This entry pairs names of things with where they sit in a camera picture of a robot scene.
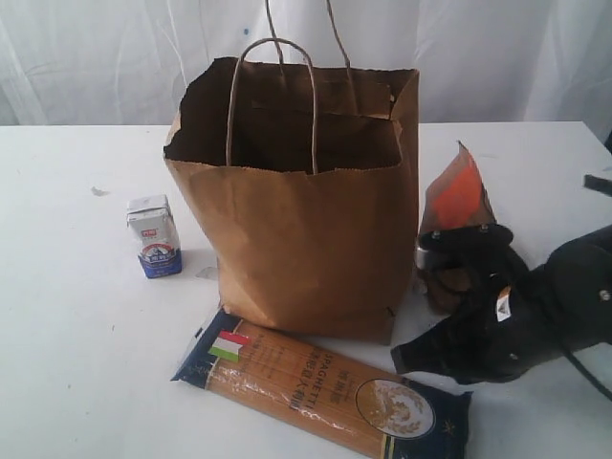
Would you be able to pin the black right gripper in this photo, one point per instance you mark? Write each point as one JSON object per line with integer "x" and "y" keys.
{"x": 507, "y": 329}

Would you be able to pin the large brown paper bag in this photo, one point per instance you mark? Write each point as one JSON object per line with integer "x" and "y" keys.
{"x": 305, "y": 182}

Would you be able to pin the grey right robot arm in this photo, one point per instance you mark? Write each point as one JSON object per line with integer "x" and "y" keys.
{"x": 579, "y": 272}

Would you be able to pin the spaghetti packet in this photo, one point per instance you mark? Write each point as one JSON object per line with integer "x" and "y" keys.
{"x": 350, "y": 403}

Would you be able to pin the small brown coffee pouch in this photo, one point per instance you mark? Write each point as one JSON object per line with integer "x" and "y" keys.
{"x": 456, "y": 198}

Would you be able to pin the clear plastic scrap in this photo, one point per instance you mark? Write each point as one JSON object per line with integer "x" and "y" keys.
{"x": 209, "y": 273}

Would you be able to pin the small milk carton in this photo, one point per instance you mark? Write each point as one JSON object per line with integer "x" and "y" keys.
{"x": 151, "y": 221}

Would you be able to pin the small grey table scrap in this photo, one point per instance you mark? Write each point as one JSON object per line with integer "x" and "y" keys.
{"x": 99, "y": 192}

